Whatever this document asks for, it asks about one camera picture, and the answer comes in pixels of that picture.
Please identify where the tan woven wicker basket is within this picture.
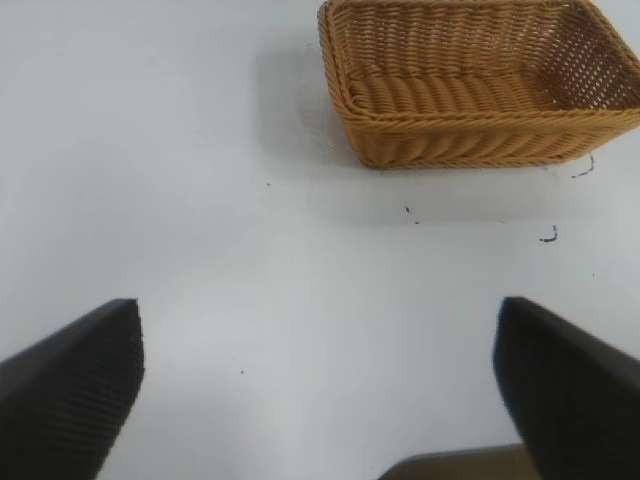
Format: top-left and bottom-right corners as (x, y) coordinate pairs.
(317, 0), (640, 170)

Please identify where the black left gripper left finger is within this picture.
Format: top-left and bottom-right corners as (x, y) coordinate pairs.
(0, 298), (147, 480)

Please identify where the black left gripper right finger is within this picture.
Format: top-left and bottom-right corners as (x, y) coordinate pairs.
(493, 295), (640, 480)

